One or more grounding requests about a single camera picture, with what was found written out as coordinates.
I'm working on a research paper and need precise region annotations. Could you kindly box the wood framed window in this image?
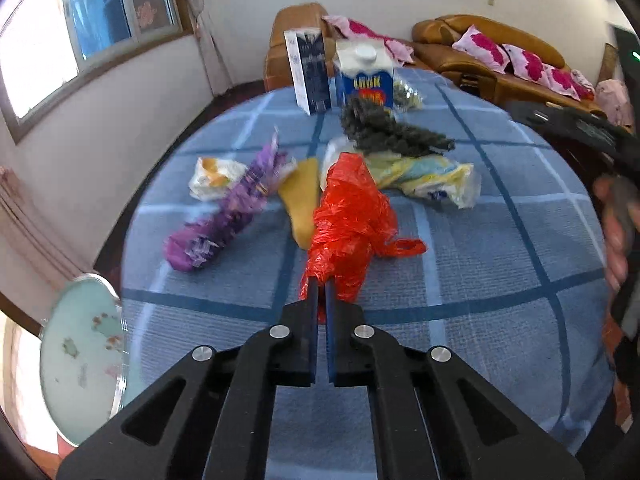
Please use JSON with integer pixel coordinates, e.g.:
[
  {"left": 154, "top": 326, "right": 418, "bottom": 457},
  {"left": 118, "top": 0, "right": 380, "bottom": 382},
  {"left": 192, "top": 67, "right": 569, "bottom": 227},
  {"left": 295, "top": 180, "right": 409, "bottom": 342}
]
[{"left": 0, "top": 0, "right": 193, "bottom": 143}]

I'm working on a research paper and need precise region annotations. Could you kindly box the clear snack packet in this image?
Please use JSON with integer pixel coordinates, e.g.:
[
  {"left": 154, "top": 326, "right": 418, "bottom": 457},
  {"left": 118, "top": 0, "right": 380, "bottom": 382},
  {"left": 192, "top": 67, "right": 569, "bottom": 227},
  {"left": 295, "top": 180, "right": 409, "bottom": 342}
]
[{"left": 392, "top": 72, "right": 426, "bottom": 113}]

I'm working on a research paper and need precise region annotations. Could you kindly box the person's right hand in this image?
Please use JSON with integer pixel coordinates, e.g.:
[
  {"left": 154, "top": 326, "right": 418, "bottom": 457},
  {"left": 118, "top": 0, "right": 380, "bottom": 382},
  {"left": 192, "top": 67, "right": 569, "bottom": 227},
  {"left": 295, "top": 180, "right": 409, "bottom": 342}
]
[{"left": 592, "top": 172, "right": 640, "bottom": 293}]

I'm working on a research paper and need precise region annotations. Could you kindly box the light green trash bin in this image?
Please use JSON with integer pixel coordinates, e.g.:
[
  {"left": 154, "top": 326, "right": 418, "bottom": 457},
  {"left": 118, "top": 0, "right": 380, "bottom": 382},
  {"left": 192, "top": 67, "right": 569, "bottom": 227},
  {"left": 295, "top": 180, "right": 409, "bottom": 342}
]
[{"left": 39, "top": 273, "right": 132, "bottom": 447}]

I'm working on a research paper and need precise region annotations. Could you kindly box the narrow pink curtain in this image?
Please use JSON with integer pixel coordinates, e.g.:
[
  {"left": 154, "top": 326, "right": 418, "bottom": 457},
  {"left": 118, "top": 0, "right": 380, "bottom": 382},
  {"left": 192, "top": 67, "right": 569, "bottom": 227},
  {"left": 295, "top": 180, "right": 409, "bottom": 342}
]
[{"left": 180, "top": 0, "right": 233, "bottom": 101}]

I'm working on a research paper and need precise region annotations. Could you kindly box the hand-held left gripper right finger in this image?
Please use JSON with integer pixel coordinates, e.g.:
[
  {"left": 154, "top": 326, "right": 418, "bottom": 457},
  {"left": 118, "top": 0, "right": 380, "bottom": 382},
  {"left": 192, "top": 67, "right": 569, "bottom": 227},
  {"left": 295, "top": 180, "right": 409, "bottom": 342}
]
[{"left": 324, "top": 282, "right": 586, "bottom": 480}]

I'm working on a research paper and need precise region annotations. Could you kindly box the pink cloth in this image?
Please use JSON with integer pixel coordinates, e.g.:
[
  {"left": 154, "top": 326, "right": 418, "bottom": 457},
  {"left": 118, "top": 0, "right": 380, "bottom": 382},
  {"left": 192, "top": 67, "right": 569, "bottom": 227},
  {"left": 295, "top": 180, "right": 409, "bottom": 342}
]
[{"left": 595, "top": 79, "right": 633, "bottom": 126}]

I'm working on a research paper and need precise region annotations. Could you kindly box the purple wrapper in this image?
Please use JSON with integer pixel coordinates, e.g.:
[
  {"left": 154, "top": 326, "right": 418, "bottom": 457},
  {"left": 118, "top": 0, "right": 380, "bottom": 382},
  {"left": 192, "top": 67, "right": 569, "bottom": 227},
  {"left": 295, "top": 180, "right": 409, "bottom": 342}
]
[{"left": 165, "top": 130, "right": 296, "bottom": 273}]

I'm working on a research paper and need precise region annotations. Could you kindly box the pink flowered pillow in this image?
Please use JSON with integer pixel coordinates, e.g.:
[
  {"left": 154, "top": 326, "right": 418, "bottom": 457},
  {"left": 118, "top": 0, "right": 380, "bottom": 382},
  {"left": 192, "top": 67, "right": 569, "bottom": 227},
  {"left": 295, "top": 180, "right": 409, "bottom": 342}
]
[
  {"left": 502, "top": 44, "right": 548, "bottom": 81},
  {"left": 542, "top": 65, "right": 596, "bottom": 101},
  {"left": 322, "top": 14, "right": 416, "bottom": 65},
  {"left": 452, "top": 25, "right": 511, "bottom": 72}
]

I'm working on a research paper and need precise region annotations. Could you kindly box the yellow cloth piece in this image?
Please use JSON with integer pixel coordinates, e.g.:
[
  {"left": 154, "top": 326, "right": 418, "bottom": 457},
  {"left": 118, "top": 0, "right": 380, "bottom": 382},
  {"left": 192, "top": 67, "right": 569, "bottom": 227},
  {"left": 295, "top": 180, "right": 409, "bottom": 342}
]
[{"left": 277, "top": 156, "right": 321, "bottom": 250}]

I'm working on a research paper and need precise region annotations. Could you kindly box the blue plaid tablecloth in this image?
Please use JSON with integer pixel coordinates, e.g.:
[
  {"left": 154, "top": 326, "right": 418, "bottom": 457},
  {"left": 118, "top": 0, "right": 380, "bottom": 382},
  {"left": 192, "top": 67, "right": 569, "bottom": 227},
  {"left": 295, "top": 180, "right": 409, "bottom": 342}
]
[{"left": 120, "top": 71, "right": 618, "bottom": 480}]

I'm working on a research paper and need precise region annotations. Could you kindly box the tall dark blue carton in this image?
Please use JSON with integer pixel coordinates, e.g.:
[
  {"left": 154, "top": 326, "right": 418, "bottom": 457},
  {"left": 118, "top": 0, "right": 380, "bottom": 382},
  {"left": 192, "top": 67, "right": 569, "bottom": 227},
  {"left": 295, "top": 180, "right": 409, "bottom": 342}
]
[{"left": 283, "top": 28, "right": 332, "bottom": 115}]

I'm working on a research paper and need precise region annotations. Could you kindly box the brown leather armchair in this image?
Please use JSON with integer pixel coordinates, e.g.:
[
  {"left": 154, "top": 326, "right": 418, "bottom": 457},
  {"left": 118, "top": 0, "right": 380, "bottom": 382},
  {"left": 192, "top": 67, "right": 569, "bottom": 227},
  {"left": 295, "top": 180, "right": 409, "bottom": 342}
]
[{"left": 263, "top": 2, "right": 431, "bottom": 93}]

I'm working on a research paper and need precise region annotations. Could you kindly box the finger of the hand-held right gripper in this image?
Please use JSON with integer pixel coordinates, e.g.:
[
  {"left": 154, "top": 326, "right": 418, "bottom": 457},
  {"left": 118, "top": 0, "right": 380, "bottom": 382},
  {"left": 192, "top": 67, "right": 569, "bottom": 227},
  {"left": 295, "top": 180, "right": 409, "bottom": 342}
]
[{"left": 502, "top": 100, "right": 636, "bottom": 153}]

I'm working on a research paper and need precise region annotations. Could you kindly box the light yellow blue packet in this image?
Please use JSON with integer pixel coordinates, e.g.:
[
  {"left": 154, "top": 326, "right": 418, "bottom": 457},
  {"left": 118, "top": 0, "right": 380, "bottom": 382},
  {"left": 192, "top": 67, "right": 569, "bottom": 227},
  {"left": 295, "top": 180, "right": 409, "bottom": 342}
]
[{"left": 365, "top": 155, "right": 482, "bottom": 209}]

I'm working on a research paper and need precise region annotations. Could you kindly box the brown leather sofa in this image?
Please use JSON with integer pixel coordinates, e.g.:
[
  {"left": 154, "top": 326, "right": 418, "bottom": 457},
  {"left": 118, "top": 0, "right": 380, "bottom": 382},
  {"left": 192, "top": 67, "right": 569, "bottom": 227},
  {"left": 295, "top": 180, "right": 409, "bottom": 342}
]
[{"left": 412, "top": 14, "right": 608, "bottom": 116}]

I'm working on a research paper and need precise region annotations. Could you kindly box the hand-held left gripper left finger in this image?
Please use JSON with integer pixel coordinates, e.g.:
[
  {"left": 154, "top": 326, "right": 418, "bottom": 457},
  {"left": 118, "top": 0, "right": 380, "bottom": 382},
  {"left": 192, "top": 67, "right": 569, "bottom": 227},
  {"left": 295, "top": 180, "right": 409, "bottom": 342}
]
[{"left": 55, "top": 277, "right": 321, "bottom": 480}]

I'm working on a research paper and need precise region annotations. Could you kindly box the wide pink curtain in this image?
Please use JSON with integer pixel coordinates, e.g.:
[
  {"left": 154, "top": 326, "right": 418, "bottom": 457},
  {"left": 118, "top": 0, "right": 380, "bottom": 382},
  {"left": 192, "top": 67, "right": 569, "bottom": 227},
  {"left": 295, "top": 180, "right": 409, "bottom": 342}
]
[{"left": 0, "top": 165, "right": 96, "bottom": 286}]

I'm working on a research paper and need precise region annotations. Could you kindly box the red plastic bag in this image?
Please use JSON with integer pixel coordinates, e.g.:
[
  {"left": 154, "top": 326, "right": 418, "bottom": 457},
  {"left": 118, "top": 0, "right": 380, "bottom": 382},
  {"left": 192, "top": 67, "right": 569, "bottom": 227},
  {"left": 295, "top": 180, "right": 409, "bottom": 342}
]
[{"left": 300, "top": 152, "right": 427, "bottom": 306}]

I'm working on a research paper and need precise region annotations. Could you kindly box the clear plastic wrapper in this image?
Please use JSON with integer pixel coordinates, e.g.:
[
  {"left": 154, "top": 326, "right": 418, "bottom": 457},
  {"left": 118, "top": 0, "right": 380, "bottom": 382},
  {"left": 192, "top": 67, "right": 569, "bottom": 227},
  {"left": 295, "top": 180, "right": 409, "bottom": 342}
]
[{"left": 320, "top": 135, "right": 358, "bottom": 186}]

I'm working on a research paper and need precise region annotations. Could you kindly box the blue white capped carton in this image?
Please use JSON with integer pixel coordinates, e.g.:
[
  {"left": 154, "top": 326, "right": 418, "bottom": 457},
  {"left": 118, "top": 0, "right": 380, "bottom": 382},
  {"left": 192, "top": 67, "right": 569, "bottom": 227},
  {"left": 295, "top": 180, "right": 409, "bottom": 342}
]
[{"left": 332, "top": 40, "right": 396, "bottom": 111}]

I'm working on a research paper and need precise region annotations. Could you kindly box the white printed wrapper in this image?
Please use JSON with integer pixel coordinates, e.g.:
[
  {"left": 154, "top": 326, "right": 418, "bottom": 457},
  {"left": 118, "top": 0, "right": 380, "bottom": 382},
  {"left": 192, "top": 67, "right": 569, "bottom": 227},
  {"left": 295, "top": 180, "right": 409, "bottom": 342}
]
[{"left": 188, "top": 156, "right": 251, "bottom": 202}]

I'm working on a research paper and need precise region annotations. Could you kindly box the dark grey fuzzy cloth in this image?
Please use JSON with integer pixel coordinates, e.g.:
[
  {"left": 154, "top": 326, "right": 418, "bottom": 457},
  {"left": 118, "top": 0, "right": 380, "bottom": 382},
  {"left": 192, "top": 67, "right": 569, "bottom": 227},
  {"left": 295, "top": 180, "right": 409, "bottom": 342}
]
[{"left": 340, "top": 95, "right": 456, "bottom": 158}]

